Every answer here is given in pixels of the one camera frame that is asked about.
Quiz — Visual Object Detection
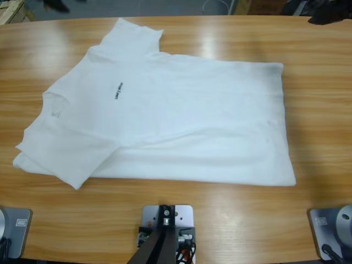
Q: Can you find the white T-shirt with black print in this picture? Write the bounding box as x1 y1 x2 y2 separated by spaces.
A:
12 16 298 190

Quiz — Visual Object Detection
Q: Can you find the orange and black cable bundle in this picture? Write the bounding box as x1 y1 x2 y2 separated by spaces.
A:
175 241 197 264

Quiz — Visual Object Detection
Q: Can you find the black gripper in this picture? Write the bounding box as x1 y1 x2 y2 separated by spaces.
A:
45 0 70 13
307 0 348 26

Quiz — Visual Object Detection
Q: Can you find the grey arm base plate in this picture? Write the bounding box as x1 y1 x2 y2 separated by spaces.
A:
0 207 33 259
307 203 352 261

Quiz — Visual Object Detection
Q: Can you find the brown cardboard box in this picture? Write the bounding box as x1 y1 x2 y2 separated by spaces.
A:
236 0 284 16

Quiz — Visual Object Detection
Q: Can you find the black clamp with silver fittings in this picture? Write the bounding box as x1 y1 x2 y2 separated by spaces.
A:
138 225 196 248

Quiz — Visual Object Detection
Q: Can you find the white mounting block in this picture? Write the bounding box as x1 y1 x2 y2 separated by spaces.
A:
141 204 195 264

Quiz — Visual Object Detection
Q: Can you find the black base cable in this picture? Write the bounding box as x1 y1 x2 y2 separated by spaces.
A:
321 243 346 264
0 238 12 259

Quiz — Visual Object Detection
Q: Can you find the dark camera post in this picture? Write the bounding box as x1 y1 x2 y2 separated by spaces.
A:
129 205 177 264

